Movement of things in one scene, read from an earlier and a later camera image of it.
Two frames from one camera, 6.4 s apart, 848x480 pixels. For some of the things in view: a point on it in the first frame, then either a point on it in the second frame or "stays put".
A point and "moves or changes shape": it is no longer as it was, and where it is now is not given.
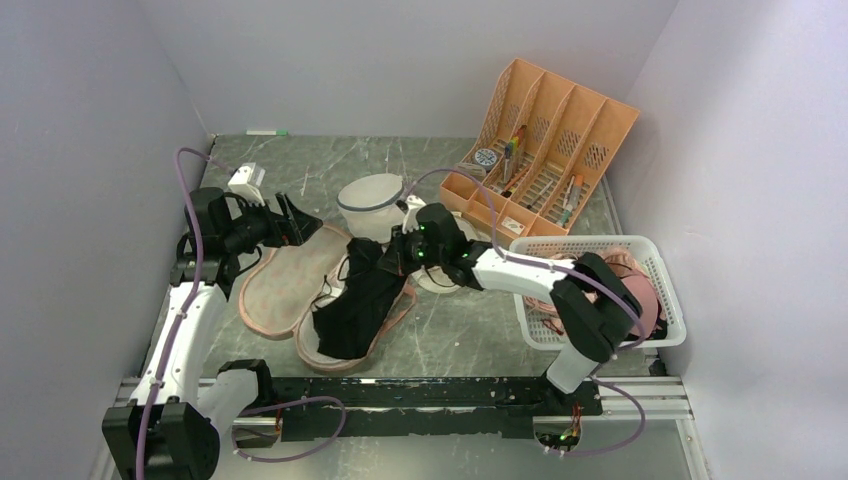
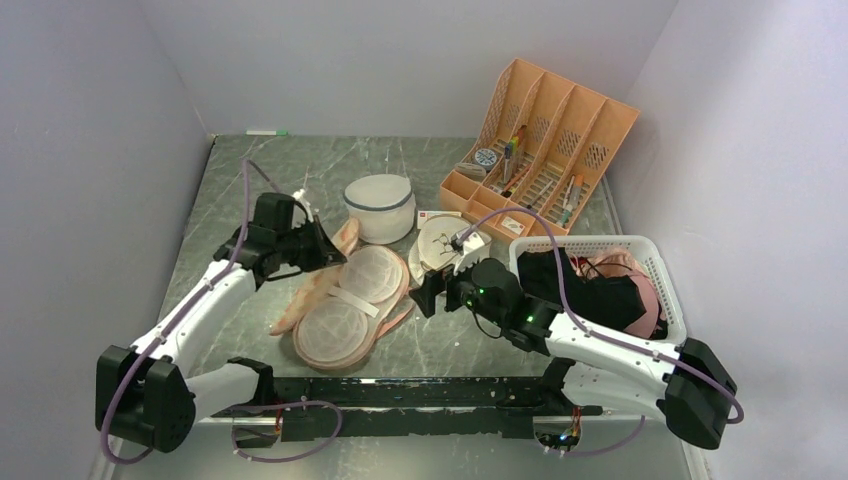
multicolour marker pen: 509,149 stays put
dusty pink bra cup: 648,296 stays put
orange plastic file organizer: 540,154 stays put
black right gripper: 395,259 → 434,283
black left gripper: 294,225 → 326,252
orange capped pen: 576,192 stays put
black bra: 346,324 moves or changes shape
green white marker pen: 266,132 stays put
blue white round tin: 486,157 stays put
